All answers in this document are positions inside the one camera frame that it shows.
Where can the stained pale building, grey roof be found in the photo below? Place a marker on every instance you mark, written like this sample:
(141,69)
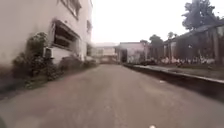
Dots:
(131,50)

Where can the low concrete wall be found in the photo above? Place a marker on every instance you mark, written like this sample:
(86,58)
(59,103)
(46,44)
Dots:
(186,79)

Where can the dark shed with sloped roof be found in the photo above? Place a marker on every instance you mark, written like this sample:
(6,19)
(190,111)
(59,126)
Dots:
(196,45)

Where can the grey-brown paved road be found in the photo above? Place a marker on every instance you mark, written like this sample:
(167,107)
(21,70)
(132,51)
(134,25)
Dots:
(110,96)

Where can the tall dark tree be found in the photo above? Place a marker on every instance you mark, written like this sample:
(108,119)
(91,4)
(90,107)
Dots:
(200,13)

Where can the group of trees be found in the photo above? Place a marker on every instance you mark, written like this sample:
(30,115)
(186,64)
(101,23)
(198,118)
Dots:
(156,43)

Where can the robot's own part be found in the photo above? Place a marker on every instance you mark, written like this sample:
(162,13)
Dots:
(152,126)

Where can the white box on wall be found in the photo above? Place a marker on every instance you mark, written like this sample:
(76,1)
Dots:
(48,52)

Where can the row of bushes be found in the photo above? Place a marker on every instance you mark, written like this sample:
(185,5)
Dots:
(33,63)

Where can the pale pink two-storey building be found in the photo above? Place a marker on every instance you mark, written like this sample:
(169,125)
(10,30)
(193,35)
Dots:
(106,51)

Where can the large pale building with awnings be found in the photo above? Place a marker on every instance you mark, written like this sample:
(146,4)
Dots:
(30,16)

